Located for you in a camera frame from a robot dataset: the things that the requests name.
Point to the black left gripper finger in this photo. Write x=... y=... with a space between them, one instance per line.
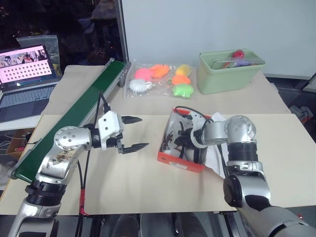
x=132 y=119
x=133 y=148

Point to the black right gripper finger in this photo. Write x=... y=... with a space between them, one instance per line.
x=181 y=132
x=179 y=144

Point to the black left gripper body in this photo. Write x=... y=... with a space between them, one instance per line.
x=114 y=142

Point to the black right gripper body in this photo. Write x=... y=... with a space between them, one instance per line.
x=190 y=138

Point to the orange white shoebox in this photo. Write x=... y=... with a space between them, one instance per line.
x=177 y=165

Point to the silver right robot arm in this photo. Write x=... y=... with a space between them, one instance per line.
x=247 y=172

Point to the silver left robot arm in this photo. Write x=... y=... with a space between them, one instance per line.
x=64 y=148

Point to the green conveyor belt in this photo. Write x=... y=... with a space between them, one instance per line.
x=81 y=108

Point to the white round toy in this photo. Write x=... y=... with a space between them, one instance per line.
x=138 y=86

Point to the beige board mat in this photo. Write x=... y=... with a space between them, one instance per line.
x=138 y=187

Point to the green star toy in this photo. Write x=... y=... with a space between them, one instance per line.
x=182 y=90

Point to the clear plastic toy bag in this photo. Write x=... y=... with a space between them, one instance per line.
x=161 y=87

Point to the pink fish toy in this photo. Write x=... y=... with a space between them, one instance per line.
x=142 y=74

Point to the orange round toy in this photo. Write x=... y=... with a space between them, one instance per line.
x=181 y=79

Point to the orange fish toy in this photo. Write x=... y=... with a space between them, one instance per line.
x=159 y=70

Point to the yellow toy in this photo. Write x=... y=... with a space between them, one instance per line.
x=183 y=69

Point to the light green plastic bin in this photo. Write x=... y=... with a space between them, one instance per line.
x=223 y=79

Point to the purple toy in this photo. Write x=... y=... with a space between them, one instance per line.
x=243 y=63

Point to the red toy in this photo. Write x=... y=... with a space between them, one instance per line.
x=239 y=54

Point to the open laptop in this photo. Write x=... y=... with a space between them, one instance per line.
x=22 y=98

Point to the grey red device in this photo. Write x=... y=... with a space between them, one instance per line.
x=301 y=112

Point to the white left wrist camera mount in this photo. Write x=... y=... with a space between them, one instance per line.
x=109 y=124

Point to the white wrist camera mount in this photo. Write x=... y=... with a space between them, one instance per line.
x=197 y=121
x=109 y=124

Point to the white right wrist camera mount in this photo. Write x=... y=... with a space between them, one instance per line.
x=197 y=121

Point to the silver metal post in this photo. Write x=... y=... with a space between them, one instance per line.
x=122 y=29

